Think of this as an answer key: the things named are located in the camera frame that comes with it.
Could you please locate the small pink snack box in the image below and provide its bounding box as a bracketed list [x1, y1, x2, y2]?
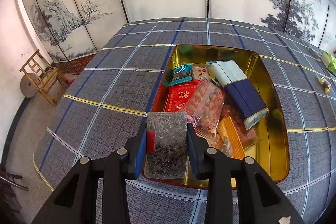
[190, 65, 212, 81]

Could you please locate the green tissue pack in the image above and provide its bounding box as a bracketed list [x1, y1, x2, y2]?
[320, 51, 336, 78]

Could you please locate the navy and pale packet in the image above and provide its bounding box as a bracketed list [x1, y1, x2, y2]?
[206, 60, 269, 130]

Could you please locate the orange snack packet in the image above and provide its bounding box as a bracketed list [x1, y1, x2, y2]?
[210, 116, 246, 160]

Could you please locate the red snack packet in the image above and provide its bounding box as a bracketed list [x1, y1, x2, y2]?
[163, 80, 202, 113]

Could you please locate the dark sesame snack packet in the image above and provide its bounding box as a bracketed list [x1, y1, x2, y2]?
[144, 112, 189, 179]

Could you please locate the blue plaid tablecloth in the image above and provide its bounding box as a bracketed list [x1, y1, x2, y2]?
[33, 17, 336, 224]

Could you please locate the dark wooden chair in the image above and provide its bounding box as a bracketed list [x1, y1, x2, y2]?
[0, 163, 29, 214]

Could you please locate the clear orange biscuit packet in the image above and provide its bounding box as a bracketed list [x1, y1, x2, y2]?
[219, 102, 261, 148]

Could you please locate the round stone disc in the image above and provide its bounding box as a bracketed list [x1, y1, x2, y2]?
[20, 78, 38, 98]

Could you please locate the red tin box gold inside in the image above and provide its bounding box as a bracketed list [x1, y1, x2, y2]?
[142, 44, 290, 190]

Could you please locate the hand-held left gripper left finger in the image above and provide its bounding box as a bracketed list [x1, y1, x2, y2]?
[31, 122, 148, 224]

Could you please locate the small blue candy packet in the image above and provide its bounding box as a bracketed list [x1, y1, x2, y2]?
[168, 63, 194, 87]

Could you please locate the light wooden chair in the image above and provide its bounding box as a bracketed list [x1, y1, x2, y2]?
[20, 49, 71, 106]

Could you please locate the yellow wrapped candy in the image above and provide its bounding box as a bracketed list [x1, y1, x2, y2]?
[318, 76, 332, 94]

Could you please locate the clear peanut snack packet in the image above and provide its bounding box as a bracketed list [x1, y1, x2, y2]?
[184, 80, 226, 135]

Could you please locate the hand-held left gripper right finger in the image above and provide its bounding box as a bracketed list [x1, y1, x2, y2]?
[187, 124, 305, 224]

